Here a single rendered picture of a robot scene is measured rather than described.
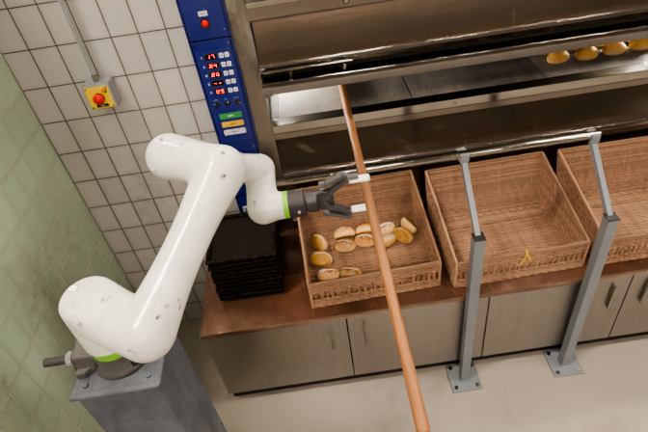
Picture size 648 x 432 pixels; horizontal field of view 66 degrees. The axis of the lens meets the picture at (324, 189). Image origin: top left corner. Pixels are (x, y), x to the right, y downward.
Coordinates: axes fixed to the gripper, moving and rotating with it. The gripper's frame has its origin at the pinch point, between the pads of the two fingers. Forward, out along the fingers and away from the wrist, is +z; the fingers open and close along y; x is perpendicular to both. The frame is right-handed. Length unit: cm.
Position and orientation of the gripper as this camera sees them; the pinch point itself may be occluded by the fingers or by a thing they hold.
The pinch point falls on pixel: (365, 192)
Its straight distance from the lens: 167.6
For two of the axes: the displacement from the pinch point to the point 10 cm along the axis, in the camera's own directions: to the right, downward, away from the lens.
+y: 1.2, 7.7, 6.3
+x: 0.9, 6.2, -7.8
